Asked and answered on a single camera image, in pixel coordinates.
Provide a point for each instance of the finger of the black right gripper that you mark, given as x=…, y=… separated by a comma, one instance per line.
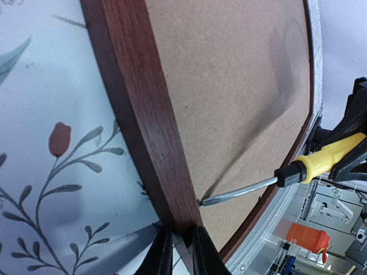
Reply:
x=351, y=167

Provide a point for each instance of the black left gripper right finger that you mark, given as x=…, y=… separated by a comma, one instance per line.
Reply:
x=206, y=259

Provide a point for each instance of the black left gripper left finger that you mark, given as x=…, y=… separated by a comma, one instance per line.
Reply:
x=159, y=258

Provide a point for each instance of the yellow handled screwdriver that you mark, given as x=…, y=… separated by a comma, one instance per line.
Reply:
x=302, y=170

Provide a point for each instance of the red-brown wooden picture frame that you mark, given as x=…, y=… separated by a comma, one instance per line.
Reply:
x=210, y=96

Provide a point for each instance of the orange red object background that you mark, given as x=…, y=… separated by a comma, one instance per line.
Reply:
x=313, y=240

